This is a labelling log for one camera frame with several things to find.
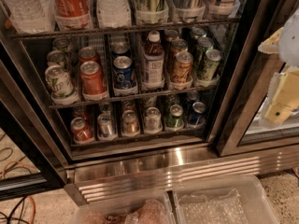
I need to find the white can bottom shelf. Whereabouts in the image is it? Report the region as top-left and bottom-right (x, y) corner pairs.
(144, 107), (162, 134)

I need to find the green white can front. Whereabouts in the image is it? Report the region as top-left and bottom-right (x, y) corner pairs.
(197, 49), (222, 81)

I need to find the blue pepsi can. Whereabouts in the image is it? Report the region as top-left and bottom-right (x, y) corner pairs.
(111, 42), (131, 59)
(112, 56), (138, 96)

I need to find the green silver tall can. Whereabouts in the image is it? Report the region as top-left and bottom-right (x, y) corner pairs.
(135, 0), (165, 24)

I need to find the gold can bottom shelf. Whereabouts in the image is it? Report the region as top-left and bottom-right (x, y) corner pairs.
(121, 110), (140, 137)

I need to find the clear plastic bin left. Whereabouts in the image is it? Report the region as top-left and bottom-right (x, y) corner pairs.
(69, 190), (176, 224)

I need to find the gold orange can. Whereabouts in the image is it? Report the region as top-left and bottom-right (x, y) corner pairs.
(170, 51), (193, 90)
(167, 38), (188, 72)

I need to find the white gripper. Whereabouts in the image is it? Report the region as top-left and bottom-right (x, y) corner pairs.
(258, 8), (299, 127)

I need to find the white labelled bottle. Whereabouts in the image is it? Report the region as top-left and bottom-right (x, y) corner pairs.
(97, 0), (131, 28)

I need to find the stainless steel beverage fridge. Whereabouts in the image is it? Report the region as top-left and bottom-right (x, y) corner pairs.
(0, 0), (298, 205)

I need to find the blue pepsi can rear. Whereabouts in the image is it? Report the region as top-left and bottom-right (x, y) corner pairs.
(111, 42), (131, 59)

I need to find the blue pepsi can front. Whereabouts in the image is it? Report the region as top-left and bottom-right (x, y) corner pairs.
(112, 56), (138, 96)

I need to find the blue can bottom shelf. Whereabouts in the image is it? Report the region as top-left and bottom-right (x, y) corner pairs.
(187, 102), (206, 126)

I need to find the gold orange can middle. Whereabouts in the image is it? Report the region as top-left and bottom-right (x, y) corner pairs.
(167, 38), (188, 72)

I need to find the clear water bottle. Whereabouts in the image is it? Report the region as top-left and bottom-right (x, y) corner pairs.
(4, 0), (55, 34)

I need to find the red cola bottle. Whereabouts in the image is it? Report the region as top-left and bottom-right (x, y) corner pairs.
(54, 0), (93, 31)

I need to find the red soda can rear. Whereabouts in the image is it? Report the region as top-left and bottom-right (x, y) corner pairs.
(78, 47), (101, 63)

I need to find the red can bottom shelf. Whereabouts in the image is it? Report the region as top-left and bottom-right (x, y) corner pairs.
(70, 117), (94, 144)

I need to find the clear plastic bin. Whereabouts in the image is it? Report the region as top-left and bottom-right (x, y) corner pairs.
(173, 175), (280, 224)
(69, 190), (176, 224)

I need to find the red soda can front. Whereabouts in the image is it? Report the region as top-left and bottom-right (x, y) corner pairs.
(80, 61), (107, 100)

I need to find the brown iced tea bottle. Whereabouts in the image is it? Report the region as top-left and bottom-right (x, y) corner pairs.
(142, 31), (164, 89)

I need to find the green can bottom shelf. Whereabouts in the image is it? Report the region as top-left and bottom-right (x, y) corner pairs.
(165, 104), (184, 131)

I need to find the red soda can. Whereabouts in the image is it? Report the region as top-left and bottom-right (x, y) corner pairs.
(80, 61), (107, 100)
(78, 47), (101, 63)

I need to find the gold orange can front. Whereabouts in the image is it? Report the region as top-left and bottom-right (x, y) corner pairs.
(170, 51), (193, 90)

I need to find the clear plastic bin right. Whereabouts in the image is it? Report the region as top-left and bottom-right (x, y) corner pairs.
(173, 175), (280, 224)

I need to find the orange cable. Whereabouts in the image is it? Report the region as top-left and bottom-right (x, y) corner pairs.
(0, 160), (37, 224)

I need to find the silver can bottom shelf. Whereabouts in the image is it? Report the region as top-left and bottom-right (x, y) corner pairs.
(97, 113), (118, 140)

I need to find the open fridge glass door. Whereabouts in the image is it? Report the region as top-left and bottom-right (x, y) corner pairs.
(0, 59), (68, 203)

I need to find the white green soda can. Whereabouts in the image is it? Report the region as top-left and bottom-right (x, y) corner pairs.
(45, 64), (79, 105)

